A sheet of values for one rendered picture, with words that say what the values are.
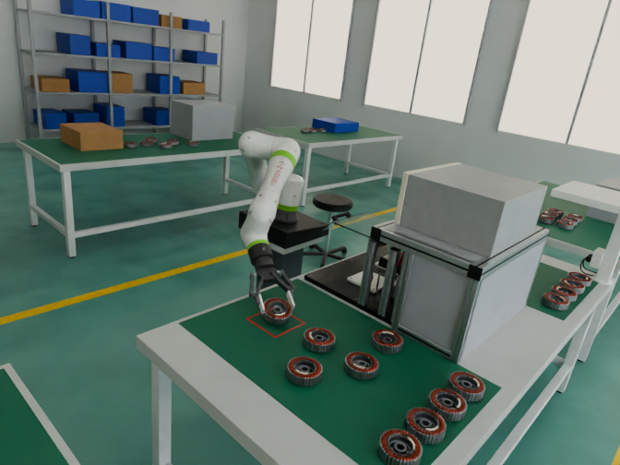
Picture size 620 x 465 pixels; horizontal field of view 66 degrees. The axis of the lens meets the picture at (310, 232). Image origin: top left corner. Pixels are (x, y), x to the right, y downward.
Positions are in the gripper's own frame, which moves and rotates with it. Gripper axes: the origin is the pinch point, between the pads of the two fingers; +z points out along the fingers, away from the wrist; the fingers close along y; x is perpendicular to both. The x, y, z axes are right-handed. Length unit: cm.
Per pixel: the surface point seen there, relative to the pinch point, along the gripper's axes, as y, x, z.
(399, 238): -40, 32, -3
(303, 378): 6.0, 15.5, 34.3
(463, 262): -49, 43, 18
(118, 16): -1, -222, -617
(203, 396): 34.8, 10.1, 31.3
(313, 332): -7.8, 4.7, 15.2
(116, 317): 48, -138, -82
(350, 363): -11.3, 15.0, 32.7
